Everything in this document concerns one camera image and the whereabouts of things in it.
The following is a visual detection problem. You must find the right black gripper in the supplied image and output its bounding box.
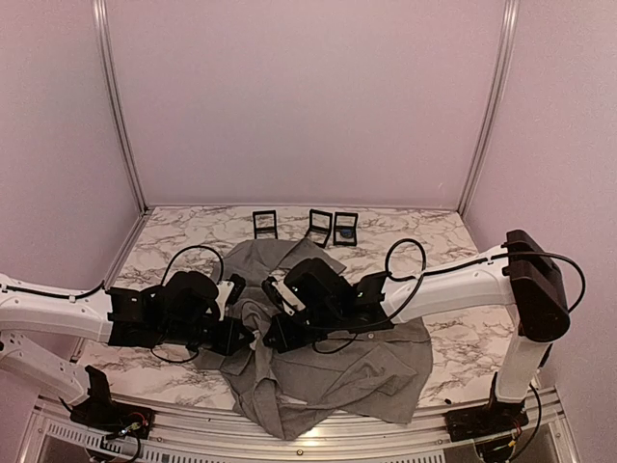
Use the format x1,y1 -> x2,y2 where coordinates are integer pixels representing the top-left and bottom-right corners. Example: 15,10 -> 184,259
262,302 -> 342,353

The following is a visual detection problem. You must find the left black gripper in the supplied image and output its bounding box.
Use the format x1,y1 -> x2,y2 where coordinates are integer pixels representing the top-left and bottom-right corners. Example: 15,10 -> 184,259
161,316 -> 254,358

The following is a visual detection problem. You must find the grey button shirt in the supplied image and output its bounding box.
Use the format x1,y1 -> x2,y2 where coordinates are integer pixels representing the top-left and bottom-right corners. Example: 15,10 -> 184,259
195,238 -> 433,441

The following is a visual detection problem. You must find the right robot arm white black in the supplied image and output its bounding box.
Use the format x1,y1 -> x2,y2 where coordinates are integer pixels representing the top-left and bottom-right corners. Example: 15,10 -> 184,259
261,230 -> 582,432

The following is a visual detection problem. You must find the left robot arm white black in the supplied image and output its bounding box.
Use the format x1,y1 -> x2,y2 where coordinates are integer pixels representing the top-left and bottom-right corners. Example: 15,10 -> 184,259
1,262 -> 255,429

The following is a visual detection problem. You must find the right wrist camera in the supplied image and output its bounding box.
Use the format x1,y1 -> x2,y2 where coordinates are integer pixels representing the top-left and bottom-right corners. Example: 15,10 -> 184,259
261,276 -> 306,316

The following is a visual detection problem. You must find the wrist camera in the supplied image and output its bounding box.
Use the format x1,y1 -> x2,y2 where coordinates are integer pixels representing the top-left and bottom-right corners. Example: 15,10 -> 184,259
261,276 -> 306,316
216,274 -> 246,321

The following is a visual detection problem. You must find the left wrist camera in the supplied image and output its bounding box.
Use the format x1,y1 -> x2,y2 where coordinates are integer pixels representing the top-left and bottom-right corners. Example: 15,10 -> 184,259
216,274 -> 246,321

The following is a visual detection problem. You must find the left black display frame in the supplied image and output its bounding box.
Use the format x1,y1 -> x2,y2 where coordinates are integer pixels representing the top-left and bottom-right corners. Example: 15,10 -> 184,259
252,209 -> 279,239

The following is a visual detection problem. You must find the black display frame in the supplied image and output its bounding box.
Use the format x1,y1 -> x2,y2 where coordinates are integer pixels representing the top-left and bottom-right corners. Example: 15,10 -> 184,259
333,211 -> 359,247
252,209 -> 279,239
305,208 -> 334,248

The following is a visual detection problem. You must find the middle black display frame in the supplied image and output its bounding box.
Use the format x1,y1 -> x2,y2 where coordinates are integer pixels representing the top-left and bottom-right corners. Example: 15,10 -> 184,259
305,208 -> 334,248

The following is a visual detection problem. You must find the right black display frame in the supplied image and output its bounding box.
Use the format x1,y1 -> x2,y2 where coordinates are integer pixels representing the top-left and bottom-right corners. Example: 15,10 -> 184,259
333,211 -> 359,247

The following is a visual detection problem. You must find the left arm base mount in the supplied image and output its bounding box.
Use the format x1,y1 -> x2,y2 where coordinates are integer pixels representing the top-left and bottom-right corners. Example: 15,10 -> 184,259
70,366 -> 154,439

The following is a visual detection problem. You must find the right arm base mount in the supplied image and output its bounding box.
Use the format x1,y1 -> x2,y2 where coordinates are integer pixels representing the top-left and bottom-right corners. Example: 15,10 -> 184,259
444,373 -> 529,442

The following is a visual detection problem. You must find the front aluminium rail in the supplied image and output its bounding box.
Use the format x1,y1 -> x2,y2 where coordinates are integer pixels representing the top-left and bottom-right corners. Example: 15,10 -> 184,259
28,380 -> 575,463

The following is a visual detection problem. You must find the left aluminium frame post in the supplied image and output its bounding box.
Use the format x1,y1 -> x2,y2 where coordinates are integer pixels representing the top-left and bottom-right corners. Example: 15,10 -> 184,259
92,0 -> 148,215

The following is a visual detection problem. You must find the aluminium frame post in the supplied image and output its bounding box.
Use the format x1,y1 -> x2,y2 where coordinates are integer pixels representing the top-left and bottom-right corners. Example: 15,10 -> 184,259
92,0 -> 148,215
457,0 -> 521,219

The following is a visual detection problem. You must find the right aluminium frame post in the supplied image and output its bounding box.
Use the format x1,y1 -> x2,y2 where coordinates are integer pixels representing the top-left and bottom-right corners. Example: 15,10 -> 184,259
457,0 -> 521,219

